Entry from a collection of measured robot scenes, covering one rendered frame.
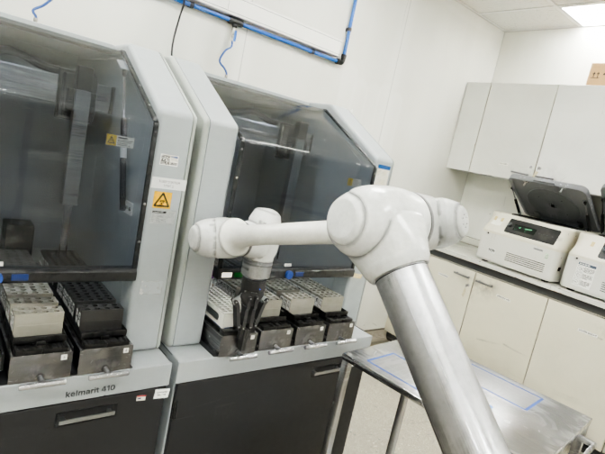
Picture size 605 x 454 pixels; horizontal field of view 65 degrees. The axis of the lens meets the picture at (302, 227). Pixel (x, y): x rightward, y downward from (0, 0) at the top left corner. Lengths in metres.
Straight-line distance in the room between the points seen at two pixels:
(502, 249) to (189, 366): 2.50
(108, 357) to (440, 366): 0.88
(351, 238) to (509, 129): 3.17
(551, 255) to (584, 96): 1.10
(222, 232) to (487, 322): 2.60
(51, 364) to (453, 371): 0.95
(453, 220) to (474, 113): 3.15
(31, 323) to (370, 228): 0.90
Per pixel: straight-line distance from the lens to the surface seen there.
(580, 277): 3.32
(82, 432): 1.48
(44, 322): 1.38
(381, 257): 0.84
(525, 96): 3.93
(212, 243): 1.27
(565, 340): 3.37
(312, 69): 3.03
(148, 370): 1.45
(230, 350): 1.55
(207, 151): 1.41
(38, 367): 1.35
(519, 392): 1.68
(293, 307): 1.74
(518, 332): 3.49
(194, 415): 1.61
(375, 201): 0.83
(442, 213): 0.98
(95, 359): 1.38
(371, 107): 3.38
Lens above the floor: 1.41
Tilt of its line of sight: 9 degrees down
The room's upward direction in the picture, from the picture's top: 12 degrees clockwise
